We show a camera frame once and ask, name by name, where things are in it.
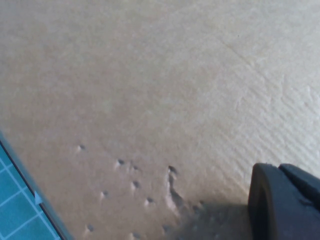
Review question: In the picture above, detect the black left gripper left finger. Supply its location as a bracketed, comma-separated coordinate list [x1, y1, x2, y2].
[247, 162, 320, 240]

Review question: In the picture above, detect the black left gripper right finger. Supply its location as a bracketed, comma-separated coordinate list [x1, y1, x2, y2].
[278, 162, 320, 214]

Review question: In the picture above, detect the green grid tablecloth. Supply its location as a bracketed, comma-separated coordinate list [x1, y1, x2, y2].
[0, 138, 61, 240]

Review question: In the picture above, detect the brown cardboard shoe box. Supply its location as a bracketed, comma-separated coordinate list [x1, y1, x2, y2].
[0, 0, 320, 240]

